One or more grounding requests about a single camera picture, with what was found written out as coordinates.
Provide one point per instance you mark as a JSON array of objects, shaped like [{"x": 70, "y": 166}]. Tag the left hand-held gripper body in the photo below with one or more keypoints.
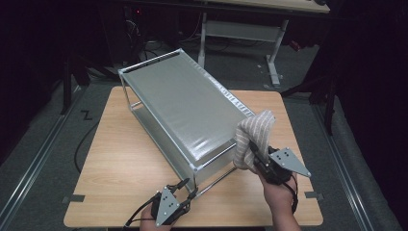
[{"x": 166, "y": 205}]

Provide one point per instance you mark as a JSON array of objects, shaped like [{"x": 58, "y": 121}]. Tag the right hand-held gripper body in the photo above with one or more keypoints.
[{"x": 288, "y": 162}]

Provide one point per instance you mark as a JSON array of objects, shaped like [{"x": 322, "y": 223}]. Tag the wooden desk with white legs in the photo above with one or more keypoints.
[{"x": 240, "y": 30}]

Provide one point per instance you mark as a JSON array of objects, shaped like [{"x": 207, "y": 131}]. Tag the metal floor rail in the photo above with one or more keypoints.
[
  {"x": 340, "y": 166},
  {"x": 34, "y": 163}
]

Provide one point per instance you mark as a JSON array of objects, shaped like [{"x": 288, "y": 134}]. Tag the grey tape piece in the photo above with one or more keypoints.
[
  {"x": 73, "y": 198},
  {"x": 313, "y": 195}
]

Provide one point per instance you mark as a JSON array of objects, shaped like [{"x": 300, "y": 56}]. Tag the black metal stand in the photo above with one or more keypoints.
[
  {"x": 330, "y": 106},
  {"x": 66, "y": 86}
]

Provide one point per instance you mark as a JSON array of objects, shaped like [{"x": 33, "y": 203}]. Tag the grey two-tier shelf rack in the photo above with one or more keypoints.
[{"x": 183, "y": 106}]

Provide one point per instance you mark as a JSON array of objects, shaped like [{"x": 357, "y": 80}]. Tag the beige striped towel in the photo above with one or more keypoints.
[{"x": 253, "y": 138}]

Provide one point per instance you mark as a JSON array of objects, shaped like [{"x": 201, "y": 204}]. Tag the small red object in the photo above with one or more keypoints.
[{"x": 295, "y": 45}]

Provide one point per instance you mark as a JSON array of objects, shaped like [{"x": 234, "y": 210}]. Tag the person's left hand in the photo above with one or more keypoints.
[{"x": 149, "y": 224}]

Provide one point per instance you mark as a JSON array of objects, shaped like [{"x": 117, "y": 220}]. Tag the dark computer tower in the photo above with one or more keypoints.
[{"x": 133, "y": 32}]

